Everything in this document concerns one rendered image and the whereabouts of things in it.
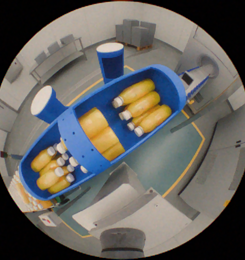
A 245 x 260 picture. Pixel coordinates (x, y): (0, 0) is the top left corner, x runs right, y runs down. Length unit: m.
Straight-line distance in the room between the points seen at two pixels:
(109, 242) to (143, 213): 0.14
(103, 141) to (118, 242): 0.33
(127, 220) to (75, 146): 0.26
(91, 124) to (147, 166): 1.32
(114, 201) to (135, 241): 0.17
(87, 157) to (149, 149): 1.31
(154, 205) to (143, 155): 1.25
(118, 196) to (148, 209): 0.11
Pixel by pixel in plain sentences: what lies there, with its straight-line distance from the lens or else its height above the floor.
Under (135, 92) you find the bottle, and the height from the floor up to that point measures 1.14.
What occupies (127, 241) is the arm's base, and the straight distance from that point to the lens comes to 0.30.
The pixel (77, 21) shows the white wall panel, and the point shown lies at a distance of 3.76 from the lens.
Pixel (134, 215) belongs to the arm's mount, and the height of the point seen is 1.22.
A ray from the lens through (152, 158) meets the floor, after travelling 1.52.
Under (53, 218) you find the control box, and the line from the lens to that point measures 0.81.
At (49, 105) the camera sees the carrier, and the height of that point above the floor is 0.99.
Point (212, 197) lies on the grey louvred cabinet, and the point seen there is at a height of 0.81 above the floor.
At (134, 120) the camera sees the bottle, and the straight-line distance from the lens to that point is 0.45.
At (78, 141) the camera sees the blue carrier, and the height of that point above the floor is 1.23.
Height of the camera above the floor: 1.45
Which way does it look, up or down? 75 degrees down
